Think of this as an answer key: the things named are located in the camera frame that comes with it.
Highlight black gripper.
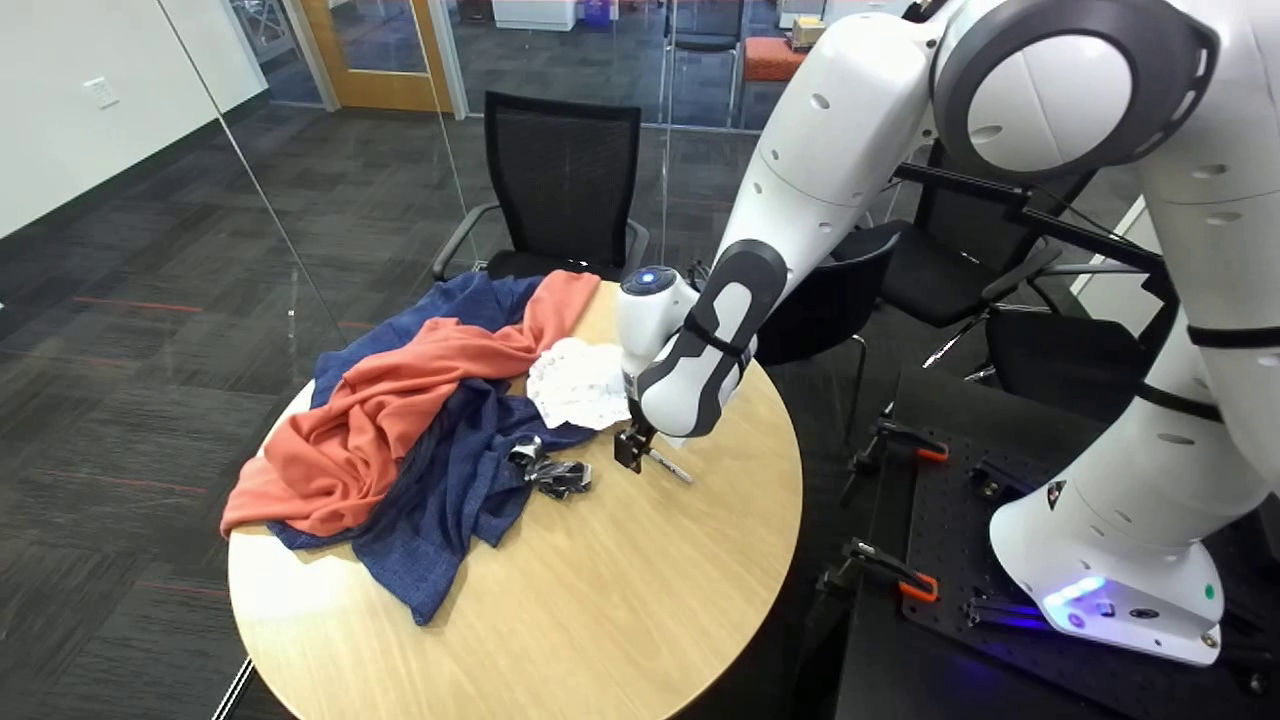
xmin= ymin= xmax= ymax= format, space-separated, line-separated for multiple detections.
xmin=612 ymin=422 xmax=650 ymax=472

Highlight black and white marker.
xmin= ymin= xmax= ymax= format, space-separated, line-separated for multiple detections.
xmin=650 ymin=450 xmax=693 ymax=483

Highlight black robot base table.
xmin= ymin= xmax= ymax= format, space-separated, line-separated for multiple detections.
xmin=880 ymin=375 xmax=1280 ymax=720

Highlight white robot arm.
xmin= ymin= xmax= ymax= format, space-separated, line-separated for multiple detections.
xmin=623 ymin=0 xmax=1280 ymax=667

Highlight white scalloped plate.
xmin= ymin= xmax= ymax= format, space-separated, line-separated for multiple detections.
xmin=529 ymin=338 xmax=629 ymax=431

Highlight black binder clips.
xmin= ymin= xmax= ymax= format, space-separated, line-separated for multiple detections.
xmin=506 ymin=436 xmax=593 ymax=500

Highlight round wooden table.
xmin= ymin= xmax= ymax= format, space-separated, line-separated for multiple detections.
xmin=228 ymin=372 xmax=802 ymax=720

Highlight navy blue cloth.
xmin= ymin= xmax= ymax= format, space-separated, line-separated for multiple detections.
xmin=267 ymin=273 xmax=600 ymax=626

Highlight black chair near table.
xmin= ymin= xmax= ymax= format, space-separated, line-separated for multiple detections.
xmin=750 ymin=229 xmax=906 ymax=450

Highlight black mesh office chair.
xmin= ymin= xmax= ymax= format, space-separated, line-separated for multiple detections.
xmin=433 ymin=93 xmax=649 ymax=280

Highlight upper orange black clamp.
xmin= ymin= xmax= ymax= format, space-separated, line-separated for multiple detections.
xmin=850 ymin=419 xmax=952 ymax=481

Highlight orange black clamp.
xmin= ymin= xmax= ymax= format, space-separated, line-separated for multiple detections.
xmin=820 ymin=540 xmax=941 ymax=602
xmin=850 ymin=419 xmax=952 ymax=481

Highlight orange cloth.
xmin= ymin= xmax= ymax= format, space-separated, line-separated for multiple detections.
xmin=219 ymin=273 xmax=600 ymax=537

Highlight lower orange black clamp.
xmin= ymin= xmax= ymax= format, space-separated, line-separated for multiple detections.
xmin=820 ymin=540 xmax=941 ymax=602

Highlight black office chair right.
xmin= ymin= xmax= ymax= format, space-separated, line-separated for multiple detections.
xmin=850 ymin=145 xmax=1088 ymax=329

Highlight orange bench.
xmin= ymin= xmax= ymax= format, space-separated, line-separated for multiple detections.
xmin=745 ymin=34 xmax=802 ymax=82

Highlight wooden door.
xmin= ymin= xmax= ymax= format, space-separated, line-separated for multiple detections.
xmin=294 ymin=0 xmax=450 ymax=111

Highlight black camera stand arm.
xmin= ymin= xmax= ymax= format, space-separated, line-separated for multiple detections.
xmin=897 ymin=162 xmax=1177 ymax=305

